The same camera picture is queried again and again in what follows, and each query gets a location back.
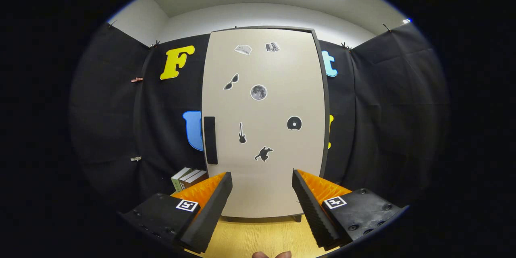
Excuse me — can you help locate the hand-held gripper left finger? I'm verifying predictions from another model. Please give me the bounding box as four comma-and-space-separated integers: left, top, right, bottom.
121, 171, 233, 254

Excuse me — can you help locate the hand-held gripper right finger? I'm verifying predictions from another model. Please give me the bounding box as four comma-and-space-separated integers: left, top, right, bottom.
291, 169, 405, 250

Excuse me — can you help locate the black door handle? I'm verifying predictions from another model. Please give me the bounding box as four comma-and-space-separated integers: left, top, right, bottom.
203, 116, 218, 165

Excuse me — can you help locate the beige cabinet door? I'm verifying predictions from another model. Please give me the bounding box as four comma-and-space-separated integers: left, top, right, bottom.
202, 28, 326, 219

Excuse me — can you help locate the green book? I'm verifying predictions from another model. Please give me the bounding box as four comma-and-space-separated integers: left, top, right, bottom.
171, 167, 192, 192

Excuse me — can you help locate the grey cabinet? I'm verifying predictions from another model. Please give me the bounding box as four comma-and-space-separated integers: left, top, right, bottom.
202, 25, 331, 223

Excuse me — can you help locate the black backdrop cloth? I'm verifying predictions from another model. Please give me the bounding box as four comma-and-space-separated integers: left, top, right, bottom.
69, 20, 451, 218

